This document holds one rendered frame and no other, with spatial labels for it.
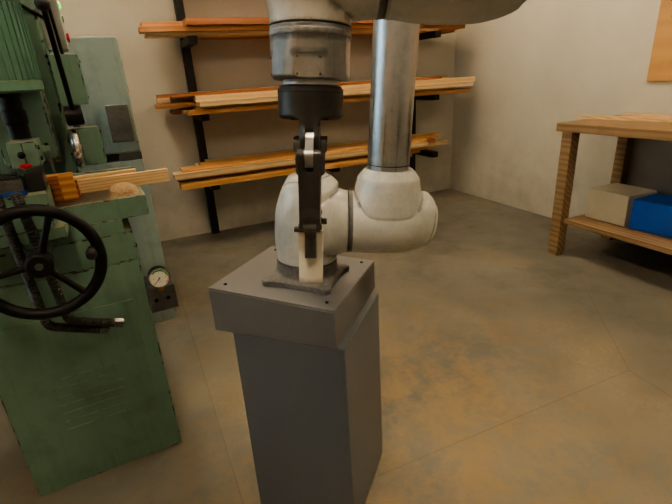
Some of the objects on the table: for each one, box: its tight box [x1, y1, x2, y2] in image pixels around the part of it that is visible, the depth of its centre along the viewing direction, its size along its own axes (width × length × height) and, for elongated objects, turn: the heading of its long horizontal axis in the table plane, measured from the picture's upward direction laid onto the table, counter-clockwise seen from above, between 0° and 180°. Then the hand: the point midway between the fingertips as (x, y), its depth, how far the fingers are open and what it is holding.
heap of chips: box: [108, 182, 141, 199], centre depth 134 cm, size 8×12×3 cm
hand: (311, 253), depth 57 cm, fingers closed
